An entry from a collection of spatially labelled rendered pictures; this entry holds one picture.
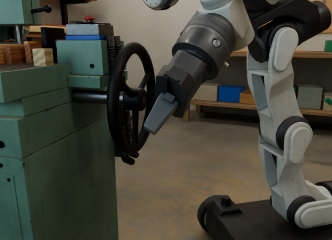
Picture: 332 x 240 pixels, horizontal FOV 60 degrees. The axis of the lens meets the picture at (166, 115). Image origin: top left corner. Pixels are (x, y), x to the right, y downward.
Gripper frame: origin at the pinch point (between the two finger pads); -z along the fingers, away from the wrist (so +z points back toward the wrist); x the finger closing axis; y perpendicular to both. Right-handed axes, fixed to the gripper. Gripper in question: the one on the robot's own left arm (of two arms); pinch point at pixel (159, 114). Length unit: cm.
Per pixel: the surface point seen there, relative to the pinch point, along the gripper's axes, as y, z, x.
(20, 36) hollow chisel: 50, 9, 27
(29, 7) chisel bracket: 49, 15, 21
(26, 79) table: 31.0, -3.0, 15.0
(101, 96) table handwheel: 21.1, 6.3, 28.8
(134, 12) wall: 167, 219, 291
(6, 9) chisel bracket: 53, 11, 21
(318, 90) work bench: -87, 193, 224
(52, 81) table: 30.6, 1.5, 22.3
